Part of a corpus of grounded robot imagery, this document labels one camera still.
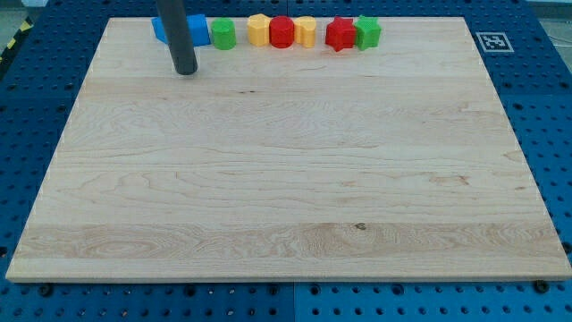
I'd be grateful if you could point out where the light wooden board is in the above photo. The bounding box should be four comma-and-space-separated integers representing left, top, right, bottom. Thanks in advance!
6, 17, 571, 283

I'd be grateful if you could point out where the black bolt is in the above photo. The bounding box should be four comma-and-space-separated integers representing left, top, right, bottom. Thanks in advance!
38, 284, 54, 298
533, 280, 551, 294

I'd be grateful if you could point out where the white fiducial marker tag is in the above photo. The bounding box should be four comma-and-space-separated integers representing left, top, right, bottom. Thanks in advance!
475, 31, 514, 53

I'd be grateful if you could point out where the red cylinder block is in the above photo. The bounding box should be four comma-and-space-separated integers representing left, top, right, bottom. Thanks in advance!
269, 16, 294, 48

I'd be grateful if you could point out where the grey cylindrical robot arm rod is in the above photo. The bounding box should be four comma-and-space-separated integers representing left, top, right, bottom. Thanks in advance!
156, 0, 198, 75

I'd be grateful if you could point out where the black bolt front right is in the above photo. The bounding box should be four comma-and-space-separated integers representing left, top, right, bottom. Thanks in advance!
533, 280, 551, 294

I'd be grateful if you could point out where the blue block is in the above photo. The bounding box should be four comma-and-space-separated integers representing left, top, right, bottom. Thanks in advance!
151, 14, 211, 47

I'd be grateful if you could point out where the yellow hexagon block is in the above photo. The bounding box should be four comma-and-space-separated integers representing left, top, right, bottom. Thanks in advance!
247, 13, 271, 47

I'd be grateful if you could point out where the red star block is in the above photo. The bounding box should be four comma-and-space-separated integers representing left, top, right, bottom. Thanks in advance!
325, 16, 357, 52

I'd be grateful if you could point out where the black bolt front left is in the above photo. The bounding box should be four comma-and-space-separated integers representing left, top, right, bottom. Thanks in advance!
38, 284, 54, 298

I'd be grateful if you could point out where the yellow heart block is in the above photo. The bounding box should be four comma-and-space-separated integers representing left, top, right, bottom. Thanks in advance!
293, 16, 317, 48

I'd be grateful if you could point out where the green star block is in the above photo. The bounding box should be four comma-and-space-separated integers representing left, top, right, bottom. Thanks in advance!
354, 15, 383, 51

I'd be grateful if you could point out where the green cylinder block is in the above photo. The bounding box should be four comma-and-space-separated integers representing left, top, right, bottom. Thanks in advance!
211, 17, 237, 50

